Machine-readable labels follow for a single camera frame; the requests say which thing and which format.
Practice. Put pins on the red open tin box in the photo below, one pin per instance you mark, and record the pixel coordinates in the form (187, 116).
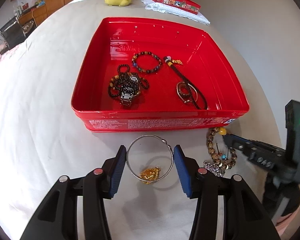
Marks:
(161, 54)

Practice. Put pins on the white lace cloth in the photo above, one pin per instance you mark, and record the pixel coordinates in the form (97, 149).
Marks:
(163, 8)

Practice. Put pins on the silver bangle gold charm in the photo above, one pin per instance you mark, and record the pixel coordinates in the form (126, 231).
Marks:
(151, 174)

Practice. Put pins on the silver metal watch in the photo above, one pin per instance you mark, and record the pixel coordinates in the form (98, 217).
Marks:
(129, 88)

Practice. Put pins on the floral pink bedding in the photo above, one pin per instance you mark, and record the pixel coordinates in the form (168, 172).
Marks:
(11, 57)

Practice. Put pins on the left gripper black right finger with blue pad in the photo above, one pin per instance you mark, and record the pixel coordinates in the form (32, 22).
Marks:
(244, 215)

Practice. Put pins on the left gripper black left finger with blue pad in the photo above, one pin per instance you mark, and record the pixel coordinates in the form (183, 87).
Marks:
(56, 216)

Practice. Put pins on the thin silver ring bangle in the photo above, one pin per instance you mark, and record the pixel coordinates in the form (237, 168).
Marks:
(186, 92)

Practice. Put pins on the black office chair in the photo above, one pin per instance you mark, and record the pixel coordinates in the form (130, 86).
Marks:
(13, 33)

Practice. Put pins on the red tin lid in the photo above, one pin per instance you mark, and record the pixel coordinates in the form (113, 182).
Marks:
(186, 5)

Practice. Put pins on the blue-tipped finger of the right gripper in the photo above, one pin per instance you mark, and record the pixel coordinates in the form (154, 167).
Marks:
(242, 144)

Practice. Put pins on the silver filigree pendant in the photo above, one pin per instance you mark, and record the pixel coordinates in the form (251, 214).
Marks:
(217, 171)

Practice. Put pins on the wooden desk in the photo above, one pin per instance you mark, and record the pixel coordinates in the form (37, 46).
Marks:
(37, 15)

